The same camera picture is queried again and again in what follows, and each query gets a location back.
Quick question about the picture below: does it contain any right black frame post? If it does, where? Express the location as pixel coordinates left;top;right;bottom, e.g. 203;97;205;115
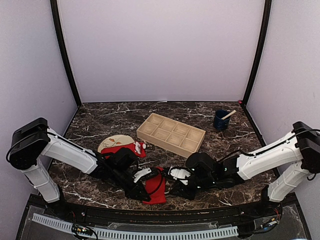
242;0;272;108

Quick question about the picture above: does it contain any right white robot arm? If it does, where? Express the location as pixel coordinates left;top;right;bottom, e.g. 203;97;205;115
167;121;320;217

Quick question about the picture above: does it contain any wooden compartment tray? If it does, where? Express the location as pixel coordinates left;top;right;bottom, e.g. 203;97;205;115
136;113;206;159

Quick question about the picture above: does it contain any dark blue enamel mug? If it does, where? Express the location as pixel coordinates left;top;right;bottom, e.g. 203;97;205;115
213;109;230;131

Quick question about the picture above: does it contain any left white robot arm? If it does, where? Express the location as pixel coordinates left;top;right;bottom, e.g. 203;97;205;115
5;117;151;218

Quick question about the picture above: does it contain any white slotted cable duct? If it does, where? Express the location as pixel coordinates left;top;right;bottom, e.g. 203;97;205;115
31;213;239;240

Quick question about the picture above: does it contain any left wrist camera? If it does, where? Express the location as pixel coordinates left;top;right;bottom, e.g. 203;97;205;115
133;167;159;183

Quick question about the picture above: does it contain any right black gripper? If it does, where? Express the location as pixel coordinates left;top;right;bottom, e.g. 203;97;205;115
168;172;216;201

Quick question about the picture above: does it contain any round painted wooden plate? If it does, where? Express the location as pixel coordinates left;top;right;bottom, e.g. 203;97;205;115
97;134;135;153

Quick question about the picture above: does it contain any red santa sock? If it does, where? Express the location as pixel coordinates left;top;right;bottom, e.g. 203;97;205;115
142;167;167;205
101;141;147;158

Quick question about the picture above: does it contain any black frame post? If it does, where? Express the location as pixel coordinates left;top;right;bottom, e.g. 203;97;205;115
50;0;82;108
242;0;272;108

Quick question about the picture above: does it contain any black front table rail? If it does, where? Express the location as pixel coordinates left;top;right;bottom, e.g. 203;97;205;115
66;201;260;225

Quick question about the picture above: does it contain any left black frame post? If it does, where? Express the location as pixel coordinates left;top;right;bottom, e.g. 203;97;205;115
50;0;82;108

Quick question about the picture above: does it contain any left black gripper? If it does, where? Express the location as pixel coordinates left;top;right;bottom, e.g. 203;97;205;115
111;167;151;202

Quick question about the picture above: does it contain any wooden stick in mug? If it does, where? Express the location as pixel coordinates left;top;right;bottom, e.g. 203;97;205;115
221;110;237;120

